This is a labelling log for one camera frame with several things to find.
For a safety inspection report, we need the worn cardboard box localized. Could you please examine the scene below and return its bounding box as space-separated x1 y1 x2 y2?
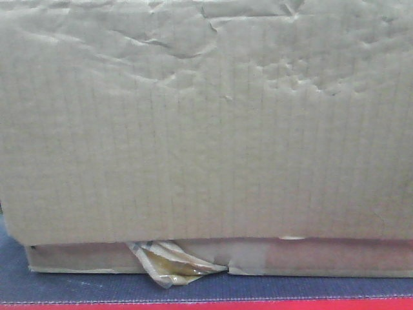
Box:
1 1 412 277

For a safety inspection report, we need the peeling packing tape strip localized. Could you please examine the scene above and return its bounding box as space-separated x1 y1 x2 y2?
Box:
126 241 228 289

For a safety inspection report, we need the red metal frame table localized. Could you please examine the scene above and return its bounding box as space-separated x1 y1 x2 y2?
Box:
1 298 412 310

